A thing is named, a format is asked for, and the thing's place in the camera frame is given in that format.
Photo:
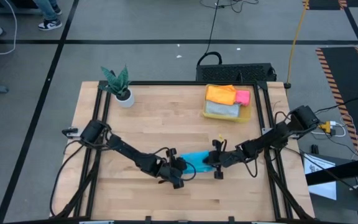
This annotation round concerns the yellow translucent plastic bin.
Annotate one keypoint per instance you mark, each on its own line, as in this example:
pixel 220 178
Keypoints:
pixel 245 116

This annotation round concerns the white paper sheet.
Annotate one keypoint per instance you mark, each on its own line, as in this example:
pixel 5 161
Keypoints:
pixel 322 191

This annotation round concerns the grey microfiber towel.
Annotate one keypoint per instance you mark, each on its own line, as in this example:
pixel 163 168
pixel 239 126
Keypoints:
pixel 222 109

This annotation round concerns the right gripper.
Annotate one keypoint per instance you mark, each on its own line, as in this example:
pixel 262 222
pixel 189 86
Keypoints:
pixel 225 157

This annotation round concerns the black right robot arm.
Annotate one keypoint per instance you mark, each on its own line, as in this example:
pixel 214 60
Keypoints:
pixel 278 133

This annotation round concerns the grey metal mounting plate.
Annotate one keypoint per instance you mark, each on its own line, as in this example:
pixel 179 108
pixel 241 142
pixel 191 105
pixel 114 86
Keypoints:
pixel 71 132

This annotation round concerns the blue microfiber towel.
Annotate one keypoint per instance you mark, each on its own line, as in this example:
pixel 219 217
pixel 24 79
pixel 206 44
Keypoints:
pixel 196 161

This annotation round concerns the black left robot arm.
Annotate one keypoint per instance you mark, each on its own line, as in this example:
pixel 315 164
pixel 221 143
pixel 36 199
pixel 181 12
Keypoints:
pixel 126 149

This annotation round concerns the snake plant in white pot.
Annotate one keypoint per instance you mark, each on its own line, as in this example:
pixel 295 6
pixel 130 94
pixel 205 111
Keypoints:
pixel 121 93

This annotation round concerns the orange microfiber towel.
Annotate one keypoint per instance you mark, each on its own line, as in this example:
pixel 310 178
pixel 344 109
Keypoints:
pixel 221 95

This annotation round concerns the small hazard striped floor mat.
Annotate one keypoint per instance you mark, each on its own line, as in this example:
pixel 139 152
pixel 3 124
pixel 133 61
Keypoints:
pixel 325 3

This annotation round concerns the large hazard striped floor mat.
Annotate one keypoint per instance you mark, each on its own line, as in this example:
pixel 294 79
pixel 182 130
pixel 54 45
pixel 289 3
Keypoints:
pixel 343 81

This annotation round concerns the yellow power adapter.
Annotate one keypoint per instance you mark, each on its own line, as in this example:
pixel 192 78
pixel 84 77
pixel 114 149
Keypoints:
pixel 326 127

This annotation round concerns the black aluminium table frame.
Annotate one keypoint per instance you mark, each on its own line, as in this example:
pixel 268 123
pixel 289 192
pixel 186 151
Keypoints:
pixel 166 83

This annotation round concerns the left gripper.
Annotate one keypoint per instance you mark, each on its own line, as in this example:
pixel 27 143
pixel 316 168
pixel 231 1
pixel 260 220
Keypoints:
pixel 171 169

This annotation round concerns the black stand bar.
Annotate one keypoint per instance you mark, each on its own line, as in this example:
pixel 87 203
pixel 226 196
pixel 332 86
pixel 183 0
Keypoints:
pixel 343 170

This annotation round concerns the black perforated computer case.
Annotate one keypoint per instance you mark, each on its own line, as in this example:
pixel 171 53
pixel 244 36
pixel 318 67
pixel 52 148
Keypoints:
pixel 235 73

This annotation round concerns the pink microfiber towel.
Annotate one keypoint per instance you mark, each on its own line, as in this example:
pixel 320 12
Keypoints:
pixel 243 98

